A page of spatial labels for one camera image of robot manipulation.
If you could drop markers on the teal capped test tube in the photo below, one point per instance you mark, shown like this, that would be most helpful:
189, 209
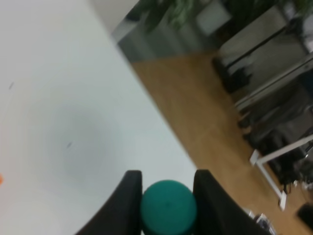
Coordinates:
168, 208

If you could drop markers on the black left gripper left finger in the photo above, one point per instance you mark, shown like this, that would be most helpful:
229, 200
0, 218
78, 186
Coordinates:
120, 214

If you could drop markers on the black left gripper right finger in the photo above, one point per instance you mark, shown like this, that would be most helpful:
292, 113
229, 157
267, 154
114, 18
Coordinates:
218, 213

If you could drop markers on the white desk frame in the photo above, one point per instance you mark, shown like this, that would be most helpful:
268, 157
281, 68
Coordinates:
284, 163

